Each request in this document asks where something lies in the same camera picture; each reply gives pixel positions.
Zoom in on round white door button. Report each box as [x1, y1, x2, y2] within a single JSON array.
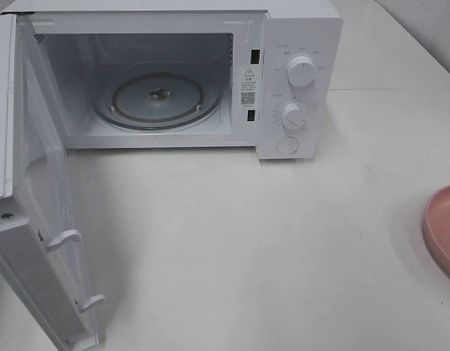
[[277, 137, 299, 155]]

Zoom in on white microwave knob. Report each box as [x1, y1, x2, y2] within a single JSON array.
[[286, 53, 317, 88], [281, 103, 310, 130]]

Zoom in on white microwave door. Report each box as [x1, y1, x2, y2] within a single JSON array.
[[0, 13, 104, 350]]

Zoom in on pink plate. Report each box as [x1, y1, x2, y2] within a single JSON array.
[[422, 185, 450, 278]]

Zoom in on white microwave oven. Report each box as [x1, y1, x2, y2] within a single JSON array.
[[0, 1, 343, 159]]

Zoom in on glass turntable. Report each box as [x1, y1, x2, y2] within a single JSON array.
[[91, 61, 230, 132]]

